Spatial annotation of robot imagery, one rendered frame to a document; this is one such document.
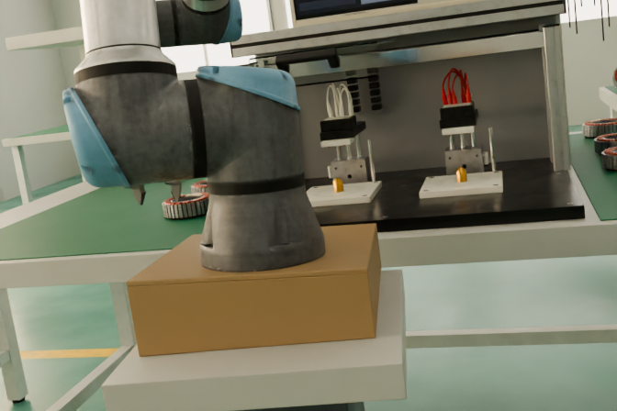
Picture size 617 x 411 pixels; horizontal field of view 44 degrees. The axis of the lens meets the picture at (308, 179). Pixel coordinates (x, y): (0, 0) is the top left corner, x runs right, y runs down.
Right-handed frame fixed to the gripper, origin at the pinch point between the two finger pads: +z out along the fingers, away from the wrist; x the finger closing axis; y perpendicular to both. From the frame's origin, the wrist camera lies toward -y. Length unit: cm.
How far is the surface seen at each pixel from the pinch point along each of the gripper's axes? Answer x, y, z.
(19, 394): -108, -89, 81
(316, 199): 24.7, -15.6, 6.2
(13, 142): -252, -312, 13
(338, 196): 28.9, -16.5, 6.2
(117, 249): -10.4, -0.1, 9.4
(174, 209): -7.5, -21.0, 7.0
